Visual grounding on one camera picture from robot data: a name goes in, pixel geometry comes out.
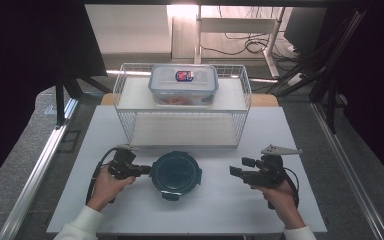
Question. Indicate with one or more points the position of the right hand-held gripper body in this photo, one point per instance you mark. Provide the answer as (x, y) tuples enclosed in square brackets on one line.
[(268, 173)]

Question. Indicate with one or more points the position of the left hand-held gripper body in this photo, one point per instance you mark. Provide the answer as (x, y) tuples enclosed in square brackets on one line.
[(121, 165)]

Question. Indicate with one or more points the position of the round dark teal food container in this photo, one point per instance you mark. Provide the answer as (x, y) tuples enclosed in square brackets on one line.
[(176, 174)]

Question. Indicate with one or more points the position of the clear rectangular food container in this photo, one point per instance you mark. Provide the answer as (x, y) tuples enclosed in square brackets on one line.
[(183, 83)]

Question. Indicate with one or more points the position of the person's left hand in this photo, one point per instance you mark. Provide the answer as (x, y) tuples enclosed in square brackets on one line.
[(106, 190)]

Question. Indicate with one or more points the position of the person's right hand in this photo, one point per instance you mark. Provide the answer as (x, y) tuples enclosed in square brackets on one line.
[(281, 203)]

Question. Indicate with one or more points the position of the black tripod stand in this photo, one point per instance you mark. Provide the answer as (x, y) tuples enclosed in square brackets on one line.
[(63, 96)]

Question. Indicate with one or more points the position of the black metal stand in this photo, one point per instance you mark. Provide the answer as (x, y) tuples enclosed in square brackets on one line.
[(326, 76)]

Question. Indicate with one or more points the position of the white cabinet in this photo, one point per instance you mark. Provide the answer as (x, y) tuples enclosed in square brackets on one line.
[(130, 28)]

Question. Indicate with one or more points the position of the dark curtain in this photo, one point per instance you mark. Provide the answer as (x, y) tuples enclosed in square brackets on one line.
[(20, 66), (380, 83)]

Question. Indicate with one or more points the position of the black monitor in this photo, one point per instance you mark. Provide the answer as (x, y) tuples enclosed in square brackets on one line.
[(303, 28)]

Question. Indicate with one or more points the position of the aluminium rail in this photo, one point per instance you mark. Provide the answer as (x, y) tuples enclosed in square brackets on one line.
[(36, 173), (346, 166)]

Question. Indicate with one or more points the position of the white desk frame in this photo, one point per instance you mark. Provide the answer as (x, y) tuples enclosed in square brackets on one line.
[(236, 25)]

